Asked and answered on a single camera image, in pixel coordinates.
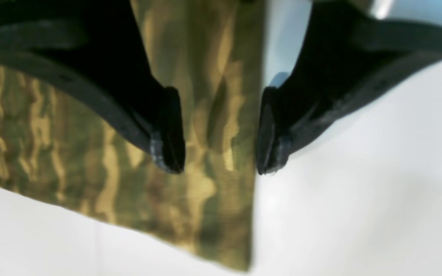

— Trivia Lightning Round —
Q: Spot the camouflage T-shirt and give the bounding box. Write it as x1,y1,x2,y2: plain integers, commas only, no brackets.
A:
0,0,266,271

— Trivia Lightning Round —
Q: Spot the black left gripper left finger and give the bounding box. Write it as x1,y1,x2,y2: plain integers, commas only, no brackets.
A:
0,0,186,174

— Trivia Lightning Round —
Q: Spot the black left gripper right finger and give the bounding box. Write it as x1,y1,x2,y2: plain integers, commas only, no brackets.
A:
256,0,442,175

